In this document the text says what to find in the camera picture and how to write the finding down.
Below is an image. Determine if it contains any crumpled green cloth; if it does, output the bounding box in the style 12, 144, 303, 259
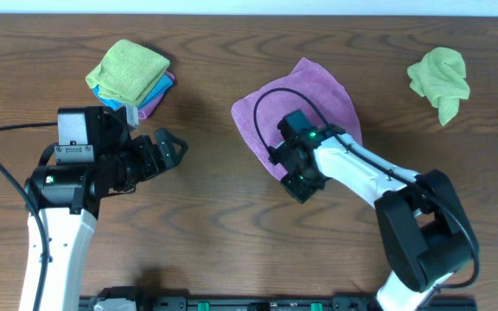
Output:
407, 47, 470, 126

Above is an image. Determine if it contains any folded blue cloth in stack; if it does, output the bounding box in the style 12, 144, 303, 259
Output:
93, 72, 176, 110

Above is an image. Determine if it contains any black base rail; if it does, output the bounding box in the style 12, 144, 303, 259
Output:
78, 285, 478, 311

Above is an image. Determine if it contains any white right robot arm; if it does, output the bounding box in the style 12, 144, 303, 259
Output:
270, 121, 479, 310

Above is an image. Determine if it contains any folded green cloth on stack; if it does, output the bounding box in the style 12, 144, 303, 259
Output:
86, 39, 170, 106

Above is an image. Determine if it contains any folded pink cloth under stack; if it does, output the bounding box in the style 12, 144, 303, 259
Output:
138, 87, 171, 119

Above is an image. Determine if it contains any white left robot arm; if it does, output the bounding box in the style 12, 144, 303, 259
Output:
19, 106, 188, 310

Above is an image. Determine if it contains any purple microfiber cloth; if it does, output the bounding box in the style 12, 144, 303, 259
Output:
231, 58, 362, 180

